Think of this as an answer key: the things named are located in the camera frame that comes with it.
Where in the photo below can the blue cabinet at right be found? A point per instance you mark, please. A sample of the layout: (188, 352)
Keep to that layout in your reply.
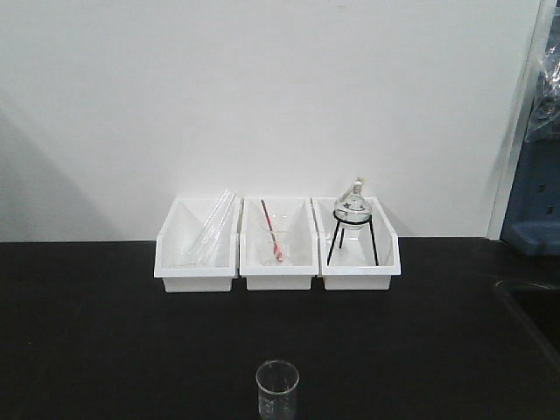
(531, 224)

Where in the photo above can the white storage bin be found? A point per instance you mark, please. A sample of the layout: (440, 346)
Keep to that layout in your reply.
(293, 214)
(180, 229)
(364, 259)

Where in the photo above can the clear glass beaker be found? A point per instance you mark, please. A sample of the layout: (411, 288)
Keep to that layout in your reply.
(277, 389)

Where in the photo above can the left white storage bin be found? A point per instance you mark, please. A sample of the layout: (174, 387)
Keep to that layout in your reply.
(180, 229)

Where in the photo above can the round bottom glass flask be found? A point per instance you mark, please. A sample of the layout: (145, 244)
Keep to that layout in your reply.
(352, 205)

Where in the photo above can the right white storage bin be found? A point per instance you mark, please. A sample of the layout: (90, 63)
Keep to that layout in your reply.
(364, 259)

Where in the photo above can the middle white storage bin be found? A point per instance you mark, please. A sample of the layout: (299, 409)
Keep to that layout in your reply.
(293, 214)

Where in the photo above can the clear plastic bag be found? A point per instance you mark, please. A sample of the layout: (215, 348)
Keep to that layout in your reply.
(543, 122)

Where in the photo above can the small beaker in bin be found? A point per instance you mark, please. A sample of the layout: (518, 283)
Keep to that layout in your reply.
(265, 247)

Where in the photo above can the black wire tripod stand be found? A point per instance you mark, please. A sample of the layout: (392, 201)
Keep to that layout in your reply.
(352, 227)

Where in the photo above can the black sink basin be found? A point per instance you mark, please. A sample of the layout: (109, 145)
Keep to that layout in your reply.
(535, 306)

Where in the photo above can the clear glass tubes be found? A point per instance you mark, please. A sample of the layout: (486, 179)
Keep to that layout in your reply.
(199, 253)

